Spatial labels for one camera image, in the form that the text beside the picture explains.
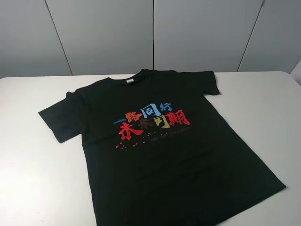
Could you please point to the black printed t-shirt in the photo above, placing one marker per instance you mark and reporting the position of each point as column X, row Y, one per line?
column 158, row 153

